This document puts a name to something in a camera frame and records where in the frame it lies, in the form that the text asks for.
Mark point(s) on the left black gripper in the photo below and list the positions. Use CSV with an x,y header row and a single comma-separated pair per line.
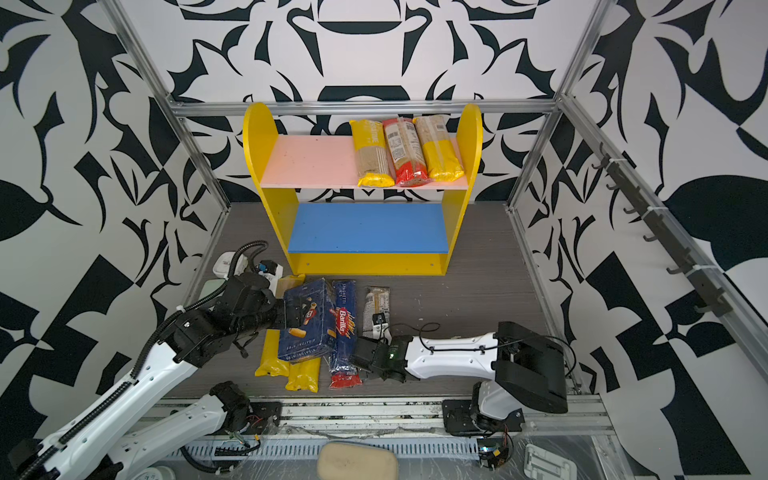
x,y
274,302

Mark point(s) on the blue Barilla spaghetti bag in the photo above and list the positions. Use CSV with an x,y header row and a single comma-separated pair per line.
x,y
342,372

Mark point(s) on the clear navy spaghetti bag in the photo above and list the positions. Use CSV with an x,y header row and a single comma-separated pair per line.
x,y
377,299

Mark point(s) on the blue Barilla pasta box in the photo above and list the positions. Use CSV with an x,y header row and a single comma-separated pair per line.
x,y
310,322

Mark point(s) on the yellow noodle bag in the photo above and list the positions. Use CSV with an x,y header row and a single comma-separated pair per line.
x,y
372,158

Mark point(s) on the red end spaghetti bag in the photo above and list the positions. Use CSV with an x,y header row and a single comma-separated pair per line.
x,y
406,152

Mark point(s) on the yellow end spaghetti bag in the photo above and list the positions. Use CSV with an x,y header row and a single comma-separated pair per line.
x,y
442,162

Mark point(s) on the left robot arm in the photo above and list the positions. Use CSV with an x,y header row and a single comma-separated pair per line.
x,y
99,442

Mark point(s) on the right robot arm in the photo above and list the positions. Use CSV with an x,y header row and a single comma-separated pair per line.
x,y
515,368

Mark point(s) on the yellow pasta bag far left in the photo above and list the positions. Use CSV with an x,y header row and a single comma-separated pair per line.
x,y
270,364

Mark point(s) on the yellow pasta bag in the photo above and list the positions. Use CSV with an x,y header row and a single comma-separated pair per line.
x,y
304,376
270,364

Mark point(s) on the yellow shelf unit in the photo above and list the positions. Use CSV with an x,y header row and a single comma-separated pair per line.
x,y
354,239

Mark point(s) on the green glasses case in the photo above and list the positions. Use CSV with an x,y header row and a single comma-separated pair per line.
x,y
210,286

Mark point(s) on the beige sponge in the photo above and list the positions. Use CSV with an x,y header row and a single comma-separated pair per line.
x,y
350,461

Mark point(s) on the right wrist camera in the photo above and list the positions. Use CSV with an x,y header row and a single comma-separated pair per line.
x,y
380,324

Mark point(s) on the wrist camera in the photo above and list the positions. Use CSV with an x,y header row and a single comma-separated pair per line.
x,y
272,272
380,324

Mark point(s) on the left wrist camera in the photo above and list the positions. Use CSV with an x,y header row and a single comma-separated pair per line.
x,y
272,272

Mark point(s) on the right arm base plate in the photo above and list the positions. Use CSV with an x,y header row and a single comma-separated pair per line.
x,y
461,418

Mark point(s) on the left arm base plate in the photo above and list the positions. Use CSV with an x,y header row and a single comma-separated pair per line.
x,y
258,418

